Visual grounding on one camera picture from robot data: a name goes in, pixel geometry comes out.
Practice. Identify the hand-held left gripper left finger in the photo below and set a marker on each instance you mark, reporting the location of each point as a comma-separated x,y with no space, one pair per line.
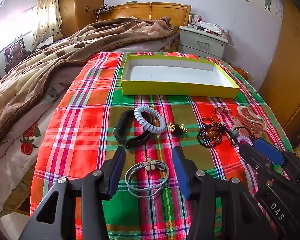
116,173

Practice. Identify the dotted curtain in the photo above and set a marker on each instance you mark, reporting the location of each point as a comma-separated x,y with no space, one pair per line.
47,12

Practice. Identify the power strip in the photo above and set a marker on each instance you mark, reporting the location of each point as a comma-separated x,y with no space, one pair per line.
103,10

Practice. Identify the yellow cardboard box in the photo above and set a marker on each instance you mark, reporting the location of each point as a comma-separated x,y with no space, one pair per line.
170,73

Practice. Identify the wooden wardrobe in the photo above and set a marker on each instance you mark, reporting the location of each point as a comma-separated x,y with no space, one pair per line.
87,0

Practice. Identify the wooden door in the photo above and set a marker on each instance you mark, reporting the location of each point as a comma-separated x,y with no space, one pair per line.
285,67

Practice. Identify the pile of small packets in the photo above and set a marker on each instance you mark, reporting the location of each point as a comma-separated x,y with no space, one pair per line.
212,27

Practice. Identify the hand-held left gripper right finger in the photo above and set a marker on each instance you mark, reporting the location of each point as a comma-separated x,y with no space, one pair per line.
181,173

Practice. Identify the rose print bed sheet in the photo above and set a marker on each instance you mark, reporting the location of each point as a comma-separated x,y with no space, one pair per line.
22,155

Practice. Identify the glass cup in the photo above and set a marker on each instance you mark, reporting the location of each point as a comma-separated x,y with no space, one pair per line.
193,21

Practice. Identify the rhinestone hair clip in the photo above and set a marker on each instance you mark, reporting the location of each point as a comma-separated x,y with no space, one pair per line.
221,109

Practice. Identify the brown paw print blanket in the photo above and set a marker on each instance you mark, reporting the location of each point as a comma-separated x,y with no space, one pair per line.
40,62

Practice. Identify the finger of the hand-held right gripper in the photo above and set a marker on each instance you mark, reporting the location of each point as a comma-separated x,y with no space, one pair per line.
267,150
247,153

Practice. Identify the grey nightstand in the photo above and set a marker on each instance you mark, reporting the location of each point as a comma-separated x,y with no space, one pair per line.
200,45

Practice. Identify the wooden headboard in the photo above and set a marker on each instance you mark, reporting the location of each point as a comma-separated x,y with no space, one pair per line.
170,12

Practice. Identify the translucent pink claw clip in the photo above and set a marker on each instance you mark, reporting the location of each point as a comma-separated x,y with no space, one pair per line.
247,120

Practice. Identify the red green plaid cloth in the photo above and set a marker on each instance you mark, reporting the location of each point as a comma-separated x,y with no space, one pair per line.
90,105

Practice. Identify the window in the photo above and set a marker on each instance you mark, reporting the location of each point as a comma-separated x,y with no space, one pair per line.
5,25

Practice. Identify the black wristband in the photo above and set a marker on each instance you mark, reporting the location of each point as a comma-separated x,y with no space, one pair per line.
120,127

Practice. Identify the brown teddy bear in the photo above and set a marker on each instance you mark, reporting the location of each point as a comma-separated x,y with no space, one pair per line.
13,51

